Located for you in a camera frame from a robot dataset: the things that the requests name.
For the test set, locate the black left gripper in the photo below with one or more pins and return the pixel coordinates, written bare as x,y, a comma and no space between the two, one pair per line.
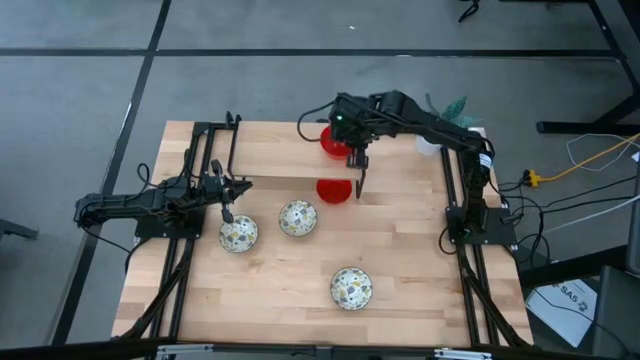
217,192

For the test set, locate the grey metal post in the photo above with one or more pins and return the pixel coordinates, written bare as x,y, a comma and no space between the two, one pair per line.
635,225

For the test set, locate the dark grey chair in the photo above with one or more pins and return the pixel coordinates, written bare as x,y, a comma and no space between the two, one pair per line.
617,320

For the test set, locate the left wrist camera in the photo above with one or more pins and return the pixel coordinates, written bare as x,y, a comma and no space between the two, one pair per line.
218,167

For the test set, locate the green plant in white pot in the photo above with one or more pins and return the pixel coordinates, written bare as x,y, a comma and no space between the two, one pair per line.
428,146

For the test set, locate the grey chair leg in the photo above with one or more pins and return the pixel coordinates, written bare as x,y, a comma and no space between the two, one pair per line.
15,230

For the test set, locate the yellow bowl with pear print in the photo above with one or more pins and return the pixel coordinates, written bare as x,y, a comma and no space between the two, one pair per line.
351,288
238,233
298,218

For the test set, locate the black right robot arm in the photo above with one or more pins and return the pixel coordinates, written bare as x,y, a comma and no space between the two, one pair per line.
435,127

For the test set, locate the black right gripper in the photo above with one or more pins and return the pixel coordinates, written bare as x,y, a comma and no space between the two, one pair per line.
350,117

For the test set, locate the black desk frame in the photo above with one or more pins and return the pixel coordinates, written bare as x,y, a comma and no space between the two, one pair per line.
565,128

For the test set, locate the white printed paper sheet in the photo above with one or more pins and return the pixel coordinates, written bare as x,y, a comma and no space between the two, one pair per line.
560,310

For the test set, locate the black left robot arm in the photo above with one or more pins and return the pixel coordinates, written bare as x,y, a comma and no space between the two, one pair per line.
125,202

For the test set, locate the black aluminium rig frame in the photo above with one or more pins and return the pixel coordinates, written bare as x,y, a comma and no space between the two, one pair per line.
502,227
150,231

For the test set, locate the black table foot bar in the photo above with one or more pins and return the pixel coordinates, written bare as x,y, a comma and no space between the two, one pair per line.
575,265

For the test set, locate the red plastic bowl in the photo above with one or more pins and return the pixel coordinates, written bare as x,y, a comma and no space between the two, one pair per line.
331,147
334,192

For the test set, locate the black camera frame bar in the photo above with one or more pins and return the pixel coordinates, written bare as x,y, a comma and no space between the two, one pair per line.
320,352

